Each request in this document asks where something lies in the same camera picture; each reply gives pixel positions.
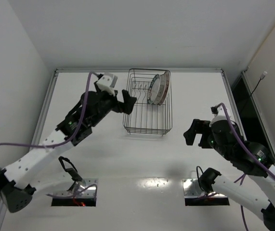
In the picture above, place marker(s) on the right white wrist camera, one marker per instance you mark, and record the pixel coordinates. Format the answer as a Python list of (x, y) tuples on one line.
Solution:
[(220, 113)]

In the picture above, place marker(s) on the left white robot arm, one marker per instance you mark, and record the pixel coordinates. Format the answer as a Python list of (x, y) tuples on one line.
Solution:
[(17, 180)]

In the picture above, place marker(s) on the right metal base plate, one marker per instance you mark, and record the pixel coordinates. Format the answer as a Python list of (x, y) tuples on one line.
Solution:
[(192, 190)]

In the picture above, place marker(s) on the wire dish rack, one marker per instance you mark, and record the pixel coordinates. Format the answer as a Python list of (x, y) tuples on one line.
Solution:
[(147, 119)]

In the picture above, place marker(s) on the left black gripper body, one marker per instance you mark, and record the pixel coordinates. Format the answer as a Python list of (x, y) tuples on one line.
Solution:
[(119, 105)]

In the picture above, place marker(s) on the metal base plate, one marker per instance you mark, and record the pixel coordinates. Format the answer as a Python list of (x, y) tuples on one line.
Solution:
[(192, 190), (86, 189)]

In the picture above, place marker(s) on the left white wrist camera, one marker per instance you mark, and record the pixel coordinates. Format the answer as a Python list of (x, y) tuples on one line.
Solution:
[(107, 83)]

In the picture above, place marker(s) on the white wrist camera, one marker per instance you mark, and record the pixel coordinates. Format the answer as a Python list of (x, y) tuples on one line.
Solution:
[(220, 113), (107, 83)]

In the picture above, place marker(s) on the green rim plate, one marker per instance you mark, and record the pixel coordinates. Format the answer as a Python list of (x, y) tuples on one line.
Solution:
[(153, 89)]

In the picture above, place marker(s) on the black rim flower plate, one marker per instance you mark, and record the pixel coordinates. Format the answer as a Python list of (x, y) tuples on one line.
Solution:
[(161, 89)]

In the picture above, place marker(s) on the orange sunburst plate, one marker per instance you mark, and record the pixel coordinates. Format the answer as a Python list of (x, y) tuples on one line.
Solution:
[(167, 86)]

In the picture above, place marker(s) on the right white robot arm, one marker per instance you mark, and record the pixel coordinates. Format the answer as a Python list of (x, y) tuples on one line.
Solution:
[(254, 190)]

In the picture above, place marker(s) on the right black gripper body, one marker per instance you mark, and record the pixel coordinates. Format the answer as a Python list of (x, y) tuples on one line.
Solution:
[(202, 132)]

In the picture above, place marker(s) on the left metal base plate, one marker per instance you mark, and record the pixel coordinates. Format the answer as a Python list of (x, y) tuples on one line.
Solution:
[(86, 189)]

